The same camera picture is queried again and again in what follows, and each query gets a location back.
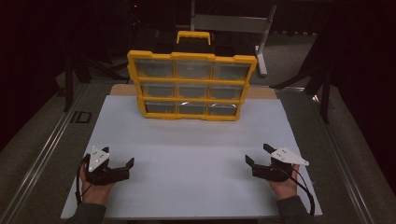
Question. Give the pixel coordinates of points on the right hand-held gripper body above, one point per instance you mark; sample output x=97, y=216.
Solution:
x=274, y=171

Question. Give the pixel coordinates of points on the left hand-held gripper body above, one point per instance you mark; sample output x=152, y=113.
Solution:
x=101, y=176

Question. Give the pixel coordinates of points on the clear plastic organizer drawer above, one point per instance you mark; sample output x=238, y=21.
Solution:
x=232, y=72

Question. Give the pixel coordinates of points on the yellow and black organizer case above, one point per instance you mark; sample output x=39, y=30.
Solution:
x=193, y=55

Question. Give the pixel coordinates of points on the person's left hand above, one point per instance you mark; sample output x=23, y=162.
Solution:
x=95, y=194

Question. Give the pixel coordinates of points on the person's right hand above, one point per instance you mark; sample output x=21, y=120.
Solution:
x=286, y=188

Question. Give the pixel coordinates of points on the white table board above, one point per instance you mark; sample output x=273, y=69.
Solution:
x=186, y=186

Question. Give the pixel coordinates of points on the black metal stand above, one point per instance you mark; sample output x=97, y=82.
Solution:
x=68, y=87
x=325, y=99

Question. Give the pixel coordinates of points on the grid of clear plastic drawers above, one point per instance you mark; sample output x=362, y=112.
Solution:
x=154, y=69

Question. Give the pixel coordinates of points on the aluminium floor rail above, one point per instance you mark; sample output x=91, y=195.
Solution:
x=342, y=174
x=46, y=149

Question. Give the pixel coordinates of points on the grey metal desk frame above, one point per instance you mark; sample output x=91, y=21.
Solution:
x=230, y=23

